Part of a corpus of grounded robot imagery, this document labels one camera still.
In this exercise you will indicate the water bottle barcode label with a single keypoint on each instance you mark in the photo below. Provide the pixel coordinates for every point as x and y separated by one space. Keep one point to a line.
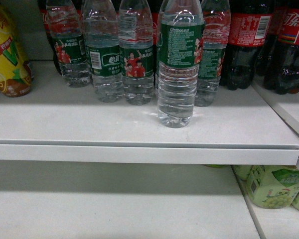
99 25

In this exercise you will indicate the cola bottle far right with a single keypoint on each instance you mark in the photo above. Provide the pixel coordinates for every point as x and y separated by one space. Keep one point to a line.
282 74

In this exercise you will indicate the cola bottle red label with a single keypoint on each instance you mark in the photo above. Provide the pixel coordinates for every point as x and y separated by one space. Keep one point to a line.
250 20

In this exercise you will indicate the green grape drink bottle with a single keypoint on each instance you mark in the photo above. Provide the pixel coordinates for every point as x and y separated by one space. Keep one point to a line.
272 186

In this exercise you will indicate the white upper shelf board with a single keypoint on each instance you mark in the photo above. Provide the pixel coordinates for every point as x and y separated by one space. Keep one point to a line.
58 123

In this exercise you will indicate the water bottle far left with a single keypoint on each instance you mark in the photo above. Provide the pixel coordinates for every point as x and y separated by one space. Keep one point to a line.
68 41

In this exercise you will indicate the water bottle red players label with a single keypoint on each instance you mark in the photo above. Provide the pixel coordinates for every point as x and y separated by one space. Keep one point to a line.
136 50

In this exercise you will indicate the water bottle behind front one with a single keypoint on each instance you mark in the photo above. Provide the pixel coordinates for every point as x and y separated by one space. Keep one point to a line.
217 18

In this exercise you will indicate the yellow lemon tea bottle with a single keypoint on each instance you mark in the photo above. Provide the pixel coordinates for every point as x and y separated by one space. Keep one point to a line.
15 67

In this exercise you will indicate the cola bottle behind left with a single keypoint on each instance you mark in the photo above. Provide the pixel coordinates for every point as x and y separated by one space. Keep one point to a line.
42 8

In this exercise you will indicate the clear water bottle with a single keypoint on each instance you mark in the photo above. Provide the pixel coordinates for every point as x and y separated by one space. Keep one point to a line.
180 50

